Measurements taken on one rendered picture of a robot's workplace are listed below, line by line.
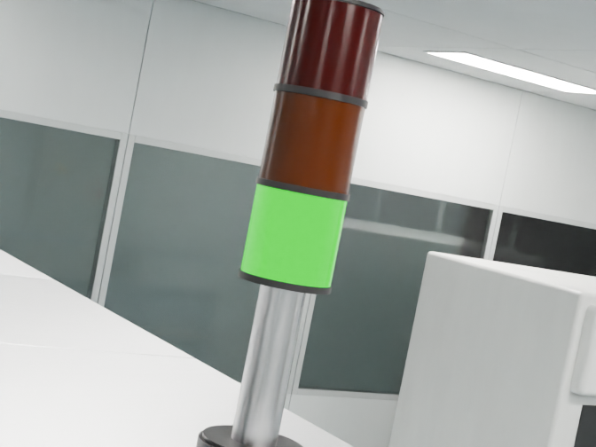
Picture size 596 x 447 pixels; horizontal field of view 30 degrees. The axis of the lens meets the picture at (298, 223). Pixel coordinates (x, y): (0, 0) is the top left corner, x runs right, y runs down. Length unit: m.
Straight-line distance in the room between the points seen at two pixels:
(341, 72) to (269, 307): 0.13
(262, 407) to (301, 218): 0.10
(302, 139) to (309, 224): 0.04
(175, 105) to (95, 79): 0.43
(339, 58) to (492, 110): 6.11
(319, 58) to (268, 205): 0.08
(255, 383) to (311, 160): 0.12
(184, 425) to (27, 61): 4.63
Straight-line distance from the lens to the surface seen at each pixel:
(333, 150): 0.57
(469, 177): 6.61
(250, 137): 5.74
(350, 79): 0.57
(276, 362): 0.59
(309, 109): 0.57
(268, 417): 0.60
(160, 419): 0.67
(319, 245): 0.57
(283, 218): 0.57
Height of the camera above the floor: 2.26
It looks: 3 degrees down
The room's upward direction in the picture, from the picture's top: 11 degrees clockwise
